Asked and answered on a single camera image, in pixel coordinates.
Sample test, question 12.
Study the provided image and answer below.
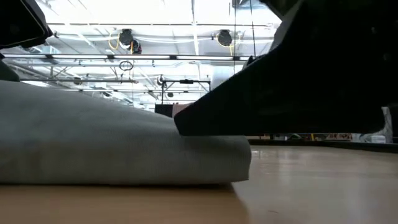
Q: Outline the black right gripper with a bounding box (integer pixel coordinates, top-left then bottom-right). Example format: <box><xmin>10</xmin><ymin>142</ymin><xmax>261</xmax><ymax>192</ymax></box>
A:
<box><xmin>285</xmin><ymin>0</ymin><xmax>398</xmax><ymax>136</ymax></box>

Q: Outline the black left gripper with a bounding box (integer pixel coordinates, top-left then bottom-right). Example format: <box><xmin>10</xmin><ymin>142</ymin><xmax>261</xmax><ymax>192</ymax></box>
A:
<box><xmin>0</xmin><ymin>0</ymin><xmax>53</xmax><ymax>83</ymax></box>

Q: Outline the grey cloth towel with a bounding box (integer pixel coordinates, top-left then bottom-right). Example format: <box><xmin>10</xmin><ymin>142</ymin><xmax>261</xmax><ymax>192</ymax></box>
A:
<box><xmin>0</xmin><ymin>80</ymin><xmax>252</xmax><ymax>186</ymax></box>

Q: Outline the white building column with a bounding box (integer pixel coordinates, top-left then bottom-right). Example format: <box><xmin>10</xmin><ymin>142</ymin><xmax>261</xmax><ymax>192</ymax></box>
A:
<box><xmin>211</xmin><ymin>65</ymin><xmax>246</xmax><ymax>94</ymax></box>

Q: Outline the floral patterned cloth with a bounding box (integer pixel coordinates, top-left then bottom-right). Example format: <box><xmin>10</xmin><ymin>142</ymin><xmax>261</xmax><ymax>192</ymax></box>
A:
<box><xmin>354</xmin><ymin>106</ymin><xmax>393</xmax><ymax>144</ymax></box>

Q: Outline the pink hanging cloth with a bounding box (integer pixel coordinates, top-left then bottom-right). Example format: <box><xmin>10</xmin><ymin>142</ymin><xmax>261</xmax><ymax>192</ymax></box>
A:
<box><xmin>172</xmin><ymin>103</ymin><xmax>191</xmax><ymax>118</ymax></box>

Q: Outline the small black monitor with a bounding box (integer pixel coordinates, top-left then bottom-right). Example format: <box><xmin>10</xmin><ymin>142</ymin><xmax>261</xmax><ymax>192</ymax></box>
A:
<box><xmin>154</xmin><ymin>104</ymin><xmax>174</xmax><ymax>118</ymax></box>

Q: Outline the red and black ceiling device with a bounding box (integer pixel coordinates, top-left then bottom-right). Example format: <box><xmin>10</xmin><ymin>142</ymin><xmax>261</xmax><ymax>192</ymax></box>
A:
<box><xmin>130</xmin><ymin>39</ymin><xmax>143</xmax><ymax>55</ymax></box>

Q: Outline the black table edge frame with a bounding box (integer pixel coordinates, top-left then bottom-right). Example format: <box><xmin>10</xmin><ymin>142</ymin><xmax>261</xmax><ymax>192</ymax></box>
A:
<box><xmin>248</xmin><ymin>138</ymin><xmax>398</xmax><ymax>154</ymax></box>

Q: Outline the black ceiling cable reel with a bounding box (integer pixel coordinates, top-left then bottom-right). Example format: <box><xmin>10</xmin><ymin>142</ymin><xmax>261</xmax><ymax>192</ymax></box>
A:
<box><xmin>216</xmin><ymin>29</ymin><xmax>234</xmax><ymax>47</ymax></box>
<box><xmin>119</xmin><ymin>28</ymin><xmax>134</xmax><ymax>46</ymax></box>

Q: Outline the black metal frame stand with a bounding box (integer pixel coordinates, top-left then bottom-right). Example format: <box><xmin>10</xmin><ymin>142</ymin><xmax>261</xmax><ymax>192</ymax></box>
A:
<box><xmin>160</xmin><ymin>79</ymin><xmax>212</xmax><ymax>105</ymax></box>

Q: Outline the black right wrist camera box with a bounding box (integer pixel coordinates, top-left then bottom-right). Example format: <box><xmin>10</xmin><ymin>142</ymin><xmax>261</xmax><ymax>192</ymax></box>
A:
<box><xmin>259</xmin><ymin>0</ymin><xmax>301</xmax><ymax>19</ymax></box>

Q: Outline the hanging black cable loop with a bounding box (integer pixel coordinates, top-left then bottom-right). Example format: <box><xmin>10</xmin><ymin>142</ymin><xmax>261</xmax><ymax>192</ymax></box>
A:
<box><xmin>119</xmin><ymin>60</ymin><xmax>134</xmax><ymax>72</ymax></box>

